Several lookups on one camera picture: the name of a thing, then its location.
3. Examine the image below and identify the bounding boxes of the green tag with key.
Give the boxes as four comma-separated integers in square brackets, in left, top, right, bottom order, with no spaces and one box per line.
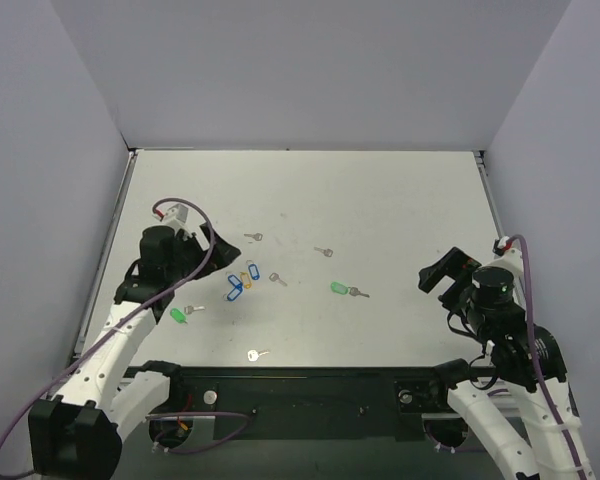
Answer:
[330,282,370,298]

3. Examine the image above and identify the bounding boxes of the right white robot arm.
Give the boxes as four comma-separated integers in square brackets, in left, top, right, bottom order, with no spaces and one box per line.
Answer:
[418,241,595,479]

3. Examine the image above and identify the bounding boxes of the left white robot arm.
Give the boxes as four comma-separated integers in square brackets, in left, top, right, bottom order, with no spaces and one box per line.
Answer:
[28,224,241,479]

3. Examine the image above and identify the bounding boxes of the yellow key tag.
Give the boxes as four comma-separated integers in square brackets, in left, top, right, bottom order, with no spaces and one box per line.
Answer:
[239,272,252,289]

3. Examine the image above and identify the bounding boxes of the blue tag bunch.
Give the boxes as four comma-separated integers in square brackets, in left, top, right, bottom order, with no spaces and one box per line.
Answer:
[224,260,261,302]

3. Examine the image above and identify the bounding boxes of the silver key upper left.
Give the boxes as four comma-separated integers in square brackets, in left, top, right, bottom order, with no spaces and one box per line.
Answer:
[244,232,263,242]

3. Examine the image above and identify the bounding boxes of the silver key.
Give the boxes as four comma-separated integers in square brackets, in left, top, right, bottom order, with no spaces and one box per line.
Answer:
[269,272,287,286]
[244,232,263,242]
[314,247,333,258]

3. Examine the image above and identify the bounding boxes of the green tag left key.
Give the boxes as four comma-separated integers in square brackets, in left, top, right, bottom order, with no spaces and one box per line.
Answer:
[169,305,206,324]

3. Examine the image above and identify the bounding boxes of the silver key centre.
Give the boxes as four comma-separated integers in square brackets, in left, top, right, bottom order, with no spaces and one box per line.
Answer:
[269,272,287,286]

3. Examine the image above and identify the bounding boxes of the silver key upper middle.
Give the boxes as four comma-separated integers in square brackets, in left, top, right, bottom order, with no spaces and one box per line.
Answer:
[314,247,333,258]

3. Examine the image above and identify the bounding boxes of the white head key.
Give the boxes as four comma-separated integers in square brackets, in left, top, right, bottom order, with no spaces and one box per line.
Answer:
[247,349,270,362]

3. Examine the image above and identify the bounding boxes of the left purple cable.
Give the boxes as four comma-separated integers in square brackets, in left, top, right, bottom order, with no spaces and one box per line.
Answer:
[0,198,254,476]

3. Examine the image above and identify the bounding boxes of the purple cable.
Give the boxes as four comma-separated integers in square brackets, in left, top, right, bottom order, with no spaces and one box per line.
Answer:
[0,198,254,476]
[429,233,594,480]

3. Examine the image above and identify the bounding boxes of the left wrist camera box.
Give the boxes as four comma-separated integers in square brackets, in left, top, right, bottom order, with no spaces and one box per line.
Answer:
[161,203,191,238]

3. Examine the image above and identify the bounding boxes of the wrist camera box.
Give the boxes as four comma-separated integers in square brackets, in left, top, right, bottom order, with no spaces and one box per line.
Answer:
[489,236,523,275]
[161,203,191,238]

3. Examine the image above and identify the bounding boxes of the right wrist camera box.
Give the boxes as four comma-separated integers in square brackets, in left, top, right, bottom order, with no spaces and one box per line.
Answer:
[489,236,523,275]

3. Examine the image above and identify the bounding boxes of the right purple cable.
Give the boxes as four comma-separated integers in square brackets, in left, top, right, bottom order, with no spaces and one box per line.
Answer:
[429,233,594,480]

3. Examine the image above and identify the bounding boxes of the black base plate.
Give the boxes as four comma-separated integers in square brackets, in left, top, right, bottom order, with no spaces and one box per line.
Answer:
[152,367,469,447]

